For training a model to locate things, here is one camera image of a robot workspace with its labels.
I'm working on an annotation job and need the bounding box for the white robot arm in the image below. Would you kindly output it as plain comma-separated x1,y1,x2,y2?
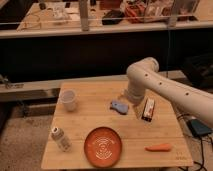
124,57,213,128

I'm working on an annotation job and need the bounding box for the black rectangular box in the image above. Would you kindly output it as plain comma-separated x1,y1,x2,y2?
142,98,155,122

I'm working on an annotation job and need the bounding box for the blue toy fish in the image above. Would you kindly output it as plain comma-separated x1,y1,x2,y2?
110,101,129,115

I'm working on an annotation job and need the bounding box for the orange carrot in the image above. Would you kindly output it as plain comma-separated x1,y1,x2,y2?
146,143,172,152

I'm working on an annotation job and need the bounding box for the orange round plate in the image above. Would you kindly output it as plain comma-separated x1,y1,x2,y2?
84,127,122,168

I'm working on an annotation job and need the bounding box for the black power adapter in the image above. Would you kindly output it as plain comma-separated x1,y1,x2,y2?
187,119,212,137

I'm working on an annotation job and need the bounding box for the white plastic cup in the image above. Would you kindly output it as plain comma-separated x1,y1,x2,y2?
59,90,77,112

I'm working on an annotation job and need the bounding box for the white spice bottle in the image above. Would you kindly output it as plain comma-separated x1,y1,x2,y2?
51,127,71,152

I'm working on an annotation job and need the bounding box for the orange tool on bench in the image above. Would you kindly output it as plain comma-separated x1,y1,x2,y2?
125,4,145,23

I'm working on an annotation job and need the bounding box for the black bag on bench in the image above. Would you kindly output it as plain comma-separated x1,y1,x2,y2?
102,10,124,25

